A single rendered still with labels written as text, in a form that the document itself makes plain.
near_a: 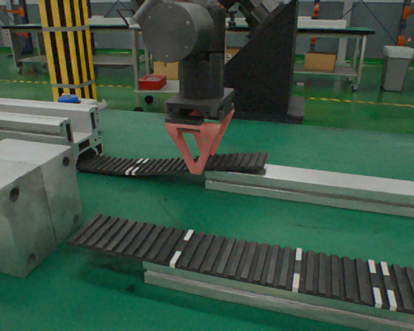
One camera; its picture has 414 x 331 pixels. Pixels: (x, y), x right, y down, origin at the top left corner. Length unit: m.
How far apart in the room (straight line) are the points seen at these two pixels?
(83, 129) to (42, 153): 0.21
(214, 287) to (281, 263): 0.06
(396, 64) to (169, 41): 5.04
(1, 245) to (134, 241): 0.12
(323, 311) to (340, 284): 0.03
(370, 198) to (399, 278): 0.16
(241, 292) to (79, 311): 0.14
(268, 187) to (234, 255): 0.18
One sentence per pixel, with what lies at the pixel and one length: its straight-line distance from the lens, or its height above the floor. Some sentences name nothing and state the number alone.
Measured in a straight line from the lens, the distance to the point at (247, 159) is 0.47.
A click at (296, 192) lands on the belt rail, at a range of 0.47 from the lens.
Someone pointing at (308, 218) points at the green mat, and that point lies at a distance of 0.44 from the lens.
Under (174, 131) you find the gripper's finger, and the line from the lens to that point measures 0.43.
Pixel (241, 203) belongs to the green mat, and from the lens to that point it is 0.45.
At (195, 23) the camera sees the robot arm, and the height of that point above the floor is 0.99.
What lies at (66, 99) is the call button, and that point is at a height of 0.85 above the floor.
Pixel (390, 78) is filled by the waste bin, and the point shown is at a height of 0.17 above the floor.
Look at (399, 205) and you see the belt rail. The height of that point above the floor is 0.79.
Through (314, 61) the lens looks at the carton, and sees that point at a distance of 5.22.
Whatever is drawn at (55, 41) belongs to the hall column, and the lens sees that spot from 3.79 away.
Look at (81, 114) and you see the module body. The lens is 0.58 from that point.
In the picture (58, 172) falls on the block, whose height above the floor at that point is 0.86.
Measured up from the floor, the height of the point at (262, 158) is 0.83.
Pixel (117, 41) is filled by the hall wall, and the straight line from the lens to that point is 9.08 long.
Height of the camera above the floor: 1.01
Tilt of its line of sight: 24 degrees down
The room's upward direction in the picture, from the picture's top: straight up
